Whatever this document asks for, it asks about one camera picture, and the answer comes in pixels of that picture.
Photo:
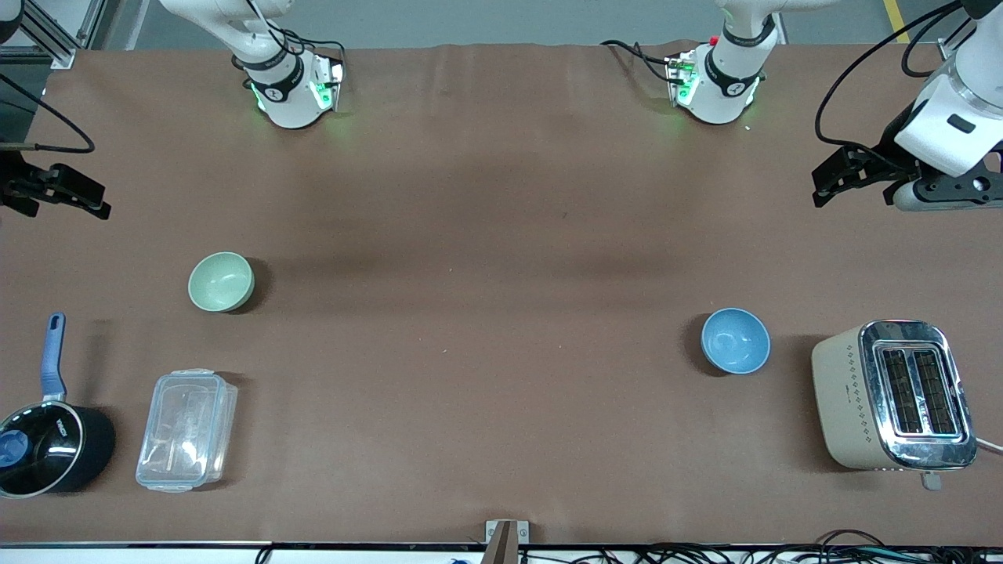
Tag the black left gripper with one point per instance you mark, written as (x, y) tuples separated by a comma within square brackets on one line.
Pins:
[(892, 151)]

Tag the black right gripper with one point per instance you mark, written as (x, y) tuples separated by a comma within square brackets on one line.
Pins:
[(11, 182)]

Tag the green bowl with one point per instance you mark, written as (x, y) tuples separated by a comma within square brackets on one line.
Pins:
[(221, 282)]

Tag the blue bowl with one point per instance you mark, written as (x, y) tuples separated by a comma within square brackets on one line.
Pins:
[(735, 341)]

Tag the beige chrome toaster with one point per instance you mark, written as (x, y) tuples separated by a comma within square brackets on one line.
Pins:
[(885, 399)]

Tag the glass lid with blue knob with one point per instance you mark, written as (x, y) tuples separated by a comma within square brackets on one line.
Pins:
[(39, 450)]

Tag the clear plastic food container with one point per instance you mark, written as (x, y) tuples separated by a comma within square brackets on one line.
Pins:
[(186, 431)]

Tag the brown table cover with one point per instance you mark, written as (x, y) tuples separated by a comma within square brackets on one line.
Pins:
[(501, 235)]

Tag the small aluminium frame profile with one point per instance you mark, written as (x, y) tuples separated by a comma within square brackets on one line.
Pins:
[(952, 47)]

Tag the large aluminium frame profile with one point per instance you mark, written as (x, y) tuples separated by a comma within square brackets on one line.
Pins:
[(55, 31)]

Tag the metal camera bracket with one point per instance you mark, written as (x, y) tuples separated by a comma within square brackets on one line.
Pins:
[(505, 540)]

